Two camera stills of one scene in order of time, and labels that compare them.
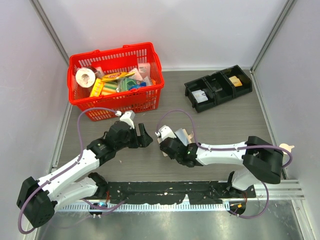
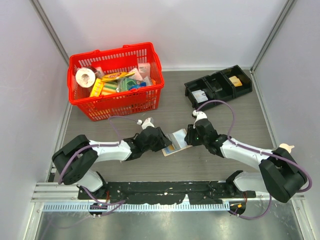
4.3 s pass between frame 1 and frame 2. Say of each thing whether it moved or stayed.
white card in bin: stayed
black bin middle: stayed
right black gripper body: moved
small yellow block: stayed
